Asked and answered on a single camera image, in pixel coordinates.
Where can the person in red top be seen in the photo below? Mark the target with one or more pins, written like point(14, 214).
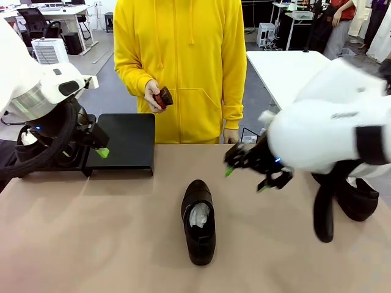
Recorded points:
point(339, 33)

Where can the grey plastic bin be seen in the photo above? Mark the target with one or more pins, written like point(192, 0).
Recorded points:
point(346, 55)

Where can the white table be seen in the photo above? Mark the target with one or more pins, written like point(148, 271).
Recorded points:
point(275, 70)

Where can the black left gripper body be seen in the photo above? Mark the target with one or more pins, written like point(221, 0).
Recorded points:
point(85, 122)

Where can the white computer case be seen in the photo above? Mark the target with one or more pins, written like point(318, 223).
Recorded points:
point(265, 35)

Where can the black computer tower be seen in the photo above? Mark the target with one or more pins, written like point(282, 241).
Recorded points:
point(72, 44)

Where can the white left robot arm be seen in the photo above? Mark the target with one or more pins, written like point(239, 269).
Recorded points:
point(18, 70)

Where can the person in yellow hoodie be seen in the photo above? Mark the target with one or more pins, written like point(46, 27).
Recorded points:
point(183, 45)

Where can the person's right forearm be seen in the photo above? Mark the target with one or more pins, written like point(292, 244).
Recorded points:
point(131, 82)

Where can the wooden shoe brush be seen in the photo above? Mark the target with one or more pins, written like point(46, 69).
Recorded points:
point(166, 97)

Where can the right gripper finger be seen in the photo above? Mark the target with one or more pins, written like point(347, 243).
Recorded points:
point(236, 157)
point(275, 181)

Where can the black office chair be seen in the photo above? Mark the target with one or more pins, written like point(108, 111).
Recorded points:
point(30, 18)

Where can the white paper shoe stuffing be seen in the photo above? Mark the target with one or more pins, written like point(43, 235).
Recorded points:
point(198, 215)
point(351, 182)
point(29, 138)

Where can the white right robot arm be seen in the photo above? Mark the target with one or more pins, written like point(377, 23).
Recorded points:
point(320, 128)

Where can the white air purifier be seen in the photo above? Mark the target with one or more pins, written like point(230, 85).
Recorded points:
point(52, 52)

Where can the black shoe stand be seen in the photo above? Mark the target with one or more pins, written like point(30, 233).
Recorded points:
point(61, 171)
point(131, 137)

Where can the person's left forearm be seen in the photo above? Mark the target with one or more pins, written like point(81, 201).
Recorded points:
point(233, 107)

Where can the black cart with white frame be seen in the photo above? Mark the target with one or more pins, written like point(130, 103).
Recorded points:
point(299, 30)

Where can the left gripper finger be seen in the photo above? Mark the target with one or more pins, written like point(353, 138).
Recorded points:
point(100, 137)
point(65, 153)

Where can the dark grey stool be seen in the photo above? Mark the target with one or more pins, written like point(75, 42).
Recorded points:
point(109, 23)

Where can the white office desk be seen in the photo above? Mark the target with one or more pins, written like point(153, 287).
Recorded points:
point(73, 11)

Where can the person's right hand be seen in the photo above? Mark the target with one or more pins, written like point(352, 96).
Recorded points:
point(151, 94)

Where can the person's left hand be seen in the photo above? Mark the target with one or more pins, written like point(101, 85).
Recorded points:
point(231, 135)

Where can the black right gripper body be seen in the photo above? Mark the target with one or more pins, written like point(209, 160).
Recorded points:
point(262, 155)

